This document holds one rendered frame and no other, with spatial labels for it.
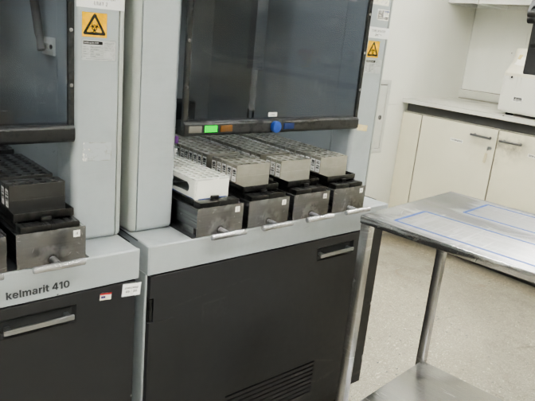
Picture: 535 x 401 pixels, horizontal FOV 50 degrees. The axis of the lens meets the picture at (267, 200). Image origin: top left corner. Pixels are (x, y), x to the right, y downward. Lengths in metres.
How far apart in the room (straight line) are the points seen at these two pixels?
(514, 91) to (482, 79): 0.83
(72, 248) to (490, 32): 3.50
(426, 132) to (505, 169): 0.56
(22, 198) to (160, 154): 0.32
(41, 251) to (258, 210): 0.54
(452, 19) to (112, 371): 3.31
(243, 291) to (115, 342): 0.36
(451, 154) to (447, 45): 0.83
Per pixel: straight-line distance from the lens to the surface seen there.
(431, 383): 1.83
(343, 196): 1.67
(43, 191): 1.25
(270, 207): 1.48
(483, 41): 4.29
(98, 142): 1.28
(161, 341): 1.43
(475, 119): 3.61
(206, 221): 1.37
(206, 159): 1.58
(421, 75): 3.93
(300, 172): 1.63
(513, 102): 3.47
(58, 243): 1.21
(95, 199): 1.31
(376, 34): 1.79
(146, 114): 1.32
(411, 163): 3.81
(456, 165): 3.63
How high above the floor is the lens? 1.21
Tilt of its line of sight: 16 degrees down
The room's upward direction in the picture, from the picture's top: 6 degrees clockwise
